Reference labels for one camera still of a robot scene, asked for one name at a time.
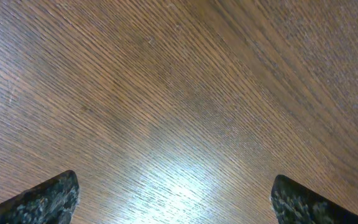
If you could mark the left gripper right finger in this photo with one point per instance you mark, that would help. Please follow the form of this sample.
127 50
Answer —
294 203

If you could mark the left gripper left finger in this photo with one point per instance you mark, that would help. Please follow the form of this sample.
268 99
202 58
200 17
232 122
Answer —
52 201

